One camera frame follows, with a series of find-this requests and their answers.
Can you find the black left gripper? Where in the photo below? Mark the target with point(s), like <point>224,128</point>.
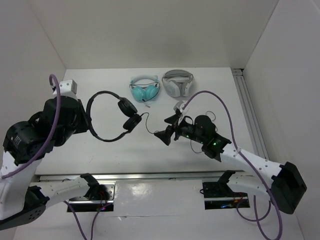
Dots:
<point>84,126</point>

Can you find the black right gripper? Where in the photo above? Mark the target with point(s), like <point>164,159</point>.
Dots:
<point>176,121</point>

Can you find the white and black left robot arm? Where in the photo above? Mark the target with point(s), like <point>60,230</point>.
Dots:
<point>25,145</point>

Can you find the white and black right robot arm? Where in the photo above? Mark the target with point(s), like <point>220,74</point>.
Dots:
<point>283,181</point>

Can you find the teal cat-ear headphones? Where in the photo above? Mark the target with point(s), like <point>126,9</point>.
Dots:
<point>146,91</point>

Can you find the white grey gaming headset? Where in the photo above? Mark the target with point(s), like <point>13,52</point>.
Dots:
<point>178,83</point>

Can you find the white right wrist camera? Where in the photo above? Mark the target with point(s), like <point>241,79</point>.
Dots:
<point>181,109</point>

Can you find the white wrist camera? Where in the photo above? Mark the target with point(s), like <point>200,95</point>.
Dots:
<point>68,88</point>
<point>181,109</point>

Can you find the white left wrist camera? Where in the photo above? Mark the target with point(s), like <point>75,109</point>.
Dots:
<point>68,88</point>

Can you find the aluminium front rail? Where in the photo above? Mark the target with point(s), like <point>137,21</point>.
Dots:
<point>138,176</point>

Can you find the aluminium side rail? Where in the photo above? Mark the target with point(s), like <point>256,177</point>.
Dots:
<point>249,114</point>

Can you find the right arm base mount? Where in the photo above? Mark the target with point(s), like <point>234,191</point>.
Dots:
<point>218,196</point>

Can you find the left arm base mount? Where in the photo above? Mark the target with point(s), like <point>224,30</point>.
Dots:
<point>102,199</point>

